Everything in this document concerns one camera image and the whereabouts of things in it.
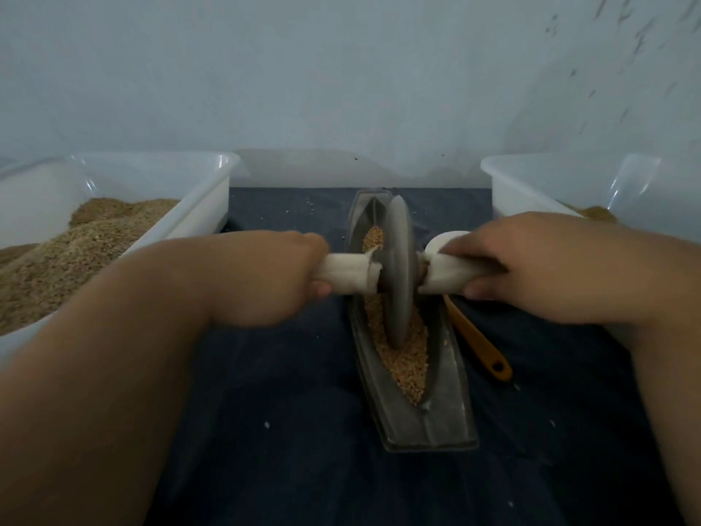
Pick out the person's left hand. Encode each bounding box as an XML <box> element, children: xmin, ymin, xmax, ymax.
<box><xmin>208</xmin><ymin>231</ymin><xmax>333</xmax><ymax>330</ymax></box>

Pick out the person's right hand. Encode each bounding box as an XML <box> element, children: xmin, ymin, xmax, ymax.
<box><xmin>438</xmin><ymin>211</ymin><xmax>664</xmax><ymax>325</ymax></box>

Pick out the grey grinding wheel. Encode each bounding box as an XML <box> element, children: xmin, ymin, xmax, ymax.
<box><xmin>312</xmin><ymin>195</ymin><xmax>511</xmax><ymax>350</ymax></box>

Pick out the person's left forearm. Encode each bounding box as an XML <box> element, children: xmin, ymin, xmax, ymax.
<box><xmin>0</xmin><ymin>236</ymin><xmax>220</xmax><ymax>526</ymax></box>

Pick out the person's right forearm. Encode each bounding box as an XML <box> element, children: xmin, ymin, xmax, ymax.
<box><xmin>624</xmin><ymin>231</ymin><xmax>701</xmax><ymax>526</ymax></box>

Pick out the orange spoon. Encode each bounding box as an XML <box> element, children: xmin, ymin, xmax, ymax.
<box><xmin>443</xmin><ymin>294</ymin><xmax>514</xmax><ymax>383</ymax></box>

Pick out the brown grain in trough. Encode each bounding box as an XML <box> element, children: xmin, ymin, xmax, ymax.
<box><xmin>361</xmin><ymin>225</ymin><xmax>429</xmax><ymax>407</ymax></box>

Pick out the white plastic tub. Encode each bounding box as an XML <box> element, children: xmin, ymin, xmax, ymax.
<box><xmin>0</xmin><ymin>152</ymin><xmax>242</xmax><ymax>367</ymax></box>
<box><xmin>481</xmin><ymin>153</ymin><xmax>701</xmax><ymax>244</ymax></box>

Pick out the boat-shaped metal grinding trough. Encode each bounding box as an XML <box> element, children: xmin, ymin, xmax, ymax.
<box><xmin>345</xmin><ymin>188</ymin><xmax>479</xmax><ymax>454</ymax></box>

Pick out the heap of brown grain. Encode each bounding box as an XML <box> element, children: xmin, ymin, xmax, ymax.
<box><xmin>0</xmin><ymin>197</ymin><xmax>181</xmax><ymax>337</ymax></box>
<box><xmin>564</xmin><ymin>205</ymin><xmax>618</xmax><ymax>224</ymax></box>

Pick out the dark blue cloth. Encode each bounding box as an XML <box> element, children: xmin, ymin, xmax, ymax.
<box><xmin>143</xmin><ymin>187</ymin><xmax>685</xmax><ymax>526</ymax></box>

